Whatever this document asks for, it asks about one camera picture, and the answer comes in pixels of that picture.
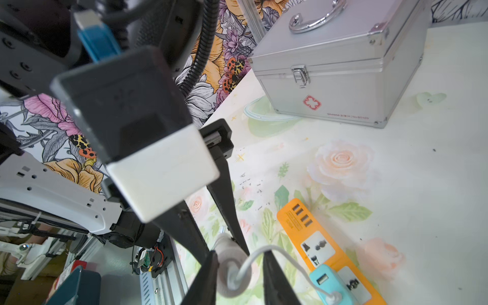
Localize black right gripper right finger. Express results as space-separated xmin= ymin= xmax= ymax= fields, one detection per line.
xmin=263 ymin=251 xmax=301 ymax=305

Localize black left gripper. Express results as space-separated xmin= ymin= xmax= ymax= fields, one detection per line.
xmin=100 ymin=117 xmax=250 ymax=266

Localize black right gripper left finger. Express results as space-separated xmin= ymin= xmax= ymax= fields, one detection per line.
xmin=181 ymin=250 xmax=219 ymax=305

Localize teal USB charger plug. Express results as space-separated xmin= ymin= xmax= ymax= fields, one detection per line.
xmin=310 ymin=264 xmax=357 ymax=305

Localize white USB charging cable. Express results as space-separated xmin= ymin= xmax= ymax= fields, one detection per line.
xmin=228 ymin=245 xmax=344 ymax=305

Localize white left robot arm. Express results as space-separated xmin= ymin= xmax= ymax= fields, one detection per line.
xmin=1 ymin=1 xmax=249 ymax=263

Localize orange power strip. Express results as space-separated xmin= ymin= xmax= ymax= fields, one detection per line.
xmin=277 ymin=199 xmax=386 ymax=304

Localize silver aluminium first-aid case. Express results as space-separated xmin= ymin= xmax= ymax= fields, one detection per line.
xmin=249 ymin=0 xmax=432 ymax=128

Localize aluminium front rail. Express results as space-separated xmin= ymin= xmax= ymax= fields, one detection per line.
xmin=65 ymin=233 xmax=188 ymax=304

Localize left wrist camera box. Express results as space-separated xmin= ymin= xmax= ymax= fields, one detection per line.
xmin=50 ymin=47 xmax=220 ymax=223

